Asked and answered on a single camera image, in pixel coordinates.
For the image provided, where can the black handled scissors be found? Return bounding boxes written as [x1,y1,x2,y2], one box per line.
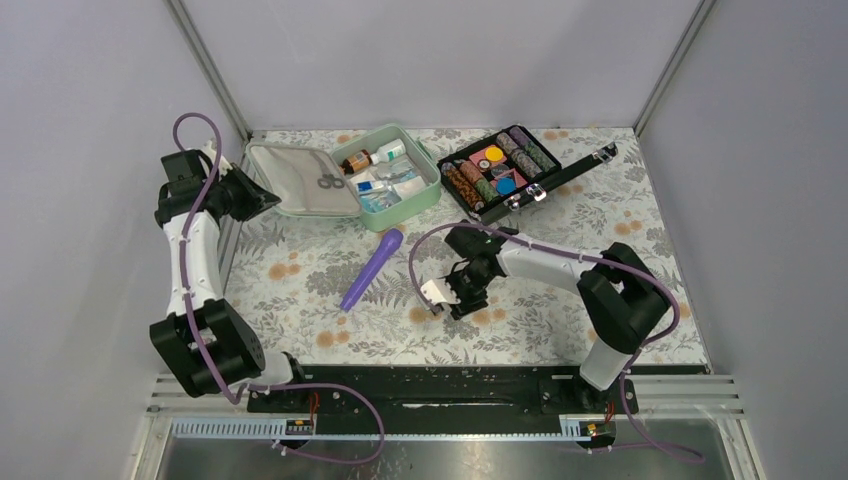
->
[310,150,346,190]

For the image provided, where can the gauze pads clear bag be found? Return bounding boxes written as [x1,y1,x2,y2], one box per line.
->
[390,176,429,201]

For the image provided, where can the blue cotton ball bag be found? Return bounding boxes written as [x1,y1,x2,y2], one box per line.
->
[360,190,402,214]

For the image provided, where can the white bandage roll blue label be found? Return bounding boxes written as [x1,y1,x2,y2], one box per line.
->
[356,180,391,196]

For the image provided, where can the brown bottle orange cap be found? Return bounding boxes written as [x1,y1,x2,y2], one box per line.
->
[340,150,372,175]

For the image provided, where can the alcohol wipes clear bag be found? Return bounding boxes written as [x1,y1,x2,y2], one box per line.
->
[376,159,421,183]

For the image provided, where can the mint green medicine kit case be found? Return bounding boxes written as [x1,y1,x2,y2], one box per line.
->
[246,124,442,232]

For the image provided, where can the white bottle green label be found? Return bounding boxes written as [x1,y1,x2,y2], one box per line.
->
[369,139,407,165]

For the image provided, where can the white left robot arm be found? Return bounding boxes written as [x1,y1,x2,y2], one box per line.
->
[149,143,311,411]

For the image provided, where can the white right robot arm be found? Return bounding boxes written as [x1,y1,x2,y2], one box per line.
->
[421,221,679,412]

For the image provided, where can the purple flashlight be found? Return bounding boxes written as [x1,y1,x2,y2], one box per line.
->
[340,228,404,312]

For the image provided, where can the black poker chip case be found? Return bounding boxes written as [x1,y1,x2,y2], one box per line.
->
[436,125,618,225]

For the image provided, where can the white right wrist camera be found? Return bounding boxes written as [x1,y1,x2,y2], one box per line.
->
[420,278,460,314]

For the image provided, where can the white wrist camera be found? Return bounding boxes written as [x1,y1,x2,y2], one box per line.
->
[420,278,460,314]
[200,139,232,176]

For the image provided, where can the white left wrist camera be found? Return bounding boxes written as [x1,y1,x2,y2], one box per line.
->
[200,139,232,176]

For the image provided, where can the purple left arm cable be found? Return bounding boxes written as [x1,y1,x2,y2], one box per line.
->
[172,111,387,466]

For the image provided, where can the white slotted cable duct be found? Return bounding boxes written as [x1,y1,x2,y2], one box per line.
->
[171,418,592,442]

